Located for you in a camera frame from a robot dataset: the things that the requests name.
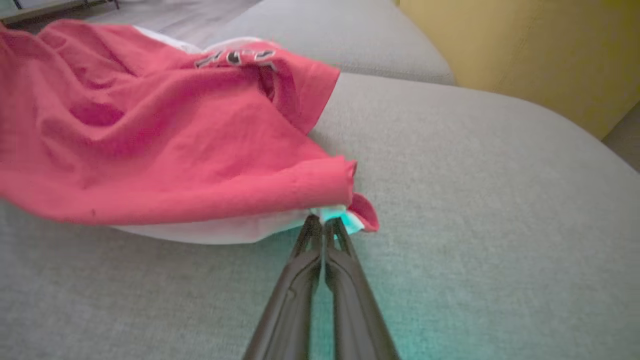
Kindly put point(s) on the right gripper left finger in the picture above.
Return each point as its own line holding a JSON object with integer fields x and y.
{"x": 290, "y": 310}

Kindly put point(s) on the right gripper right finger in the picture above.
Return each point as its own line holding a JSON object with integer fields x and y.
{"x": 355, "y": 315}

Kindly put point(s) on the large grey sofa seat cushion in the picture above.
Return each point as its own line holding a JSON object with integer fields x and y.
{"x": 500, "y": 250}

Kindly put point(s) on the red shorts with white stripes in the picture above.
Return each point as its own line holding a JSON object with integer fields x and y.
{"x": 175, "y": 150}

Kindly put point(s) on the small grey sofa cushion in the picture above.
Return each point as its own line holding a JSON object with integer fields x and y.
{"x": 350, "y": 35}

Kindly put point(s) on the low wooden furniture dark legs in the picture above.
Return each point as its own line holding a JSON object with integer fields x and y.
{"x": 40, "y": 11}

